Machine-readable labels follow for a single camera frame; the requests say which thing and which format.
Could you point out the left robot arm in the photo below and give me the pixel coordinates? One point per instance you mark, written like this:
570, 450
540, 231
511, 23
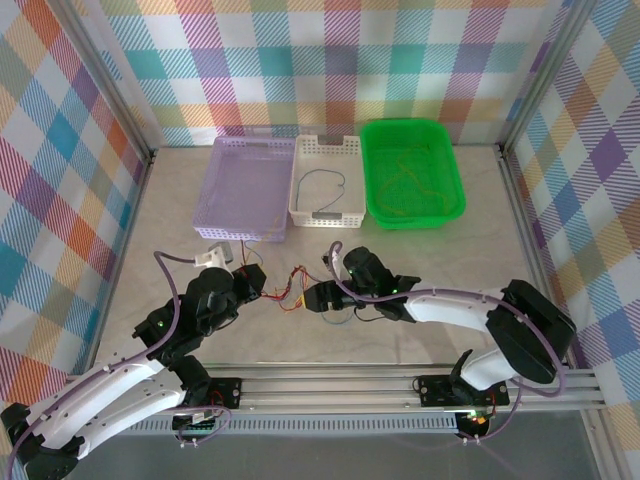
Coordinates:
125, 400

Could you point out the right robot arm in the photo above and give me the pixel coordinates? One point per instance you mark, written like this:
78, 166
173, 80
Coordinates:
450, 310

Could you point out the purple plastic basket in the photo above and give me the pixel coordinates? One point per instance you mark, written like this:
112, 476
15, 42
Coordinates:
245, 190

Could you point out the green plastic basket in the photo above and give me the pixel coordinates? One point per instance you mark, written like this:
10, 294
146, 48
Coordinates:
415, 170

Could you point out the white plastic basket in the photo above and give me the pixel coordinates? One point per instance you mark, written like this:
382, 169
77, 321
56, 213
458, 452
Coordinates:
325, 155

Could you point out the small controller board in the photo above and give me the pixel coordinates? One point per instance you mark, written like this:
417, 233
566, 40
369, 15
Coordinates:
475, 420
200, 417

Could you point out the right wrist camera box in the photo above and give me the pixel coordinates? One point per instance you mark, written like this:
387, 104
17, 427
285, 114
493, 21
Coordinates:
330, 260

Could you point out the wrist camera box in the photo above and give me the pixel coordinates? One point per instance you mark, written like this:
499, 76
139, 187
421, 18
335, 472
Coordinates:
330, 260
215, 256

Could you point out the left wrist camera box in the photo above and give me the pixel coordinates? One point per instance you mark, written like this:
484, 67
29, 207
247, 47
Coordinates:
215, 256

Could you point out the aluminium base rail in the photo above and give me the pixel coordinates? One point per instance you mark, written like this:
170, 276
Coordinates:
325, 390

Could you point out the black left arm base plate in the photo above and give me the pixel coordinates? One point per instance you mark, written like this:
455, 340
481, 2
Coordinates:
232, 392

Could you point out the aluminium side rail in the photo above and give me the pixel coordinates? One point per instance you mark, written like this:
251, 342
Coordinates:
525, 225
122, 250

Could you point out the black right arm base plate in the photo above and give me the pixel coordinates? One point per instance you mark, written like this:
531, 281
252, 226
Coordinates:
435, 390

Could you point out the aluminium frame post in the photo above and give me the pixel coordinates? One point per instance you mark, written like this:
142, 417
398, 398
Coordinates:
109, 75
544, 75

